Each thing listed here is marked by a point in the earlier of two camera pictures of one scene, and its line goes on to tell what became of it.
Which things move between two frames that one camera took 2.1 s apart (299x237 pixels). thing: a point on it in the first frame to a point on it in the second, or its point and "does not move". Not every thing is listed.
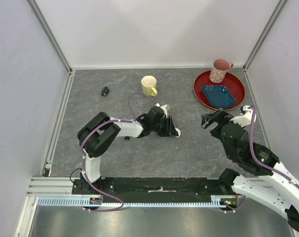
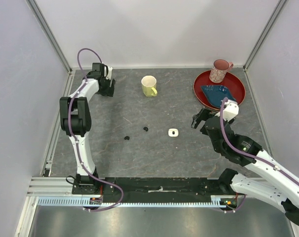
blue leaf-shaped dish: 218,96 does not move
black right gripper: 220,116 to 197,118
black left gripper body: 161,128 to 104,90
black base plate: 158,190 does not move
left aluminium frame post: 39,15 does not move
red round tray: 233,85 does not move
